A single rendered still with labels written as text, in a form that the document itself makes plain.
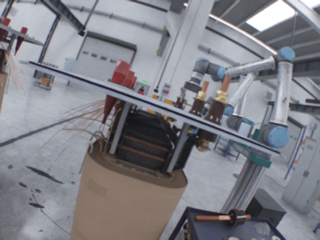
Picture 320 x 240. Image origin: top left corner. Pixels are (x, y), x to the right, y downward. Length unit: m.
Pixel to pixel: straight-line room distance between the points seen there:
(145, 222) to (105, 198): 0.20
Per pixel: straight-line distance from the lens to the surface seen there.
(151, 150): 0.77
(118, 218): 0.78
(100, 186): 0.70
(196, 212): 1.01
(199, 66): 1.26
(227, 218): 1.00
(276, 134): 1.24
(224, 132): 0.42
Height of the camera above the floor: 1.37
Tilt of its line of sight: 6 degrees down
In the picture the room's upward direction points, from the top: 20 degrees clockwise
